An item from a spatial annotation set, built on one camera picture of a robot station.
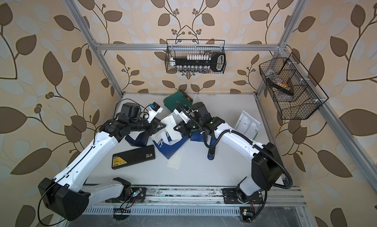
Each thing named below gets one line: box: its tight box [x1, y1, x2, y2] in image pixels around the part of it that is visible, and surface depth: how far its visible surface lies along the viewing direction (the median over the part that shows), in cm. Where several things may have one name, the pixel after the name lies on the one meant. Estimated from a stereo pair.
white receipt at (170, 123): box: [160, 114, 183, 141], surface depth 76 cm
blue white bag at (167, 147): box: [151, 128, 191, 160], surface depth 77 cm
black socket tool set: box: [170, 52, 227, 74], surface depth 86 cm
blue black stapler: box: [207, 136, 216, 161], surface depth 89 cm
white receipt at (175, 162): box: [166, 146, 185, 170], surface depth 88 cm
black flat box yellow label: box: [111, 144, 156, 171], surface depth 88 cm
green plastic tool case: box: [163, 90, 193, 113], surface depth 114 cm
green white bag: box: [234, 109, 262, 141], surface depth 80 cm
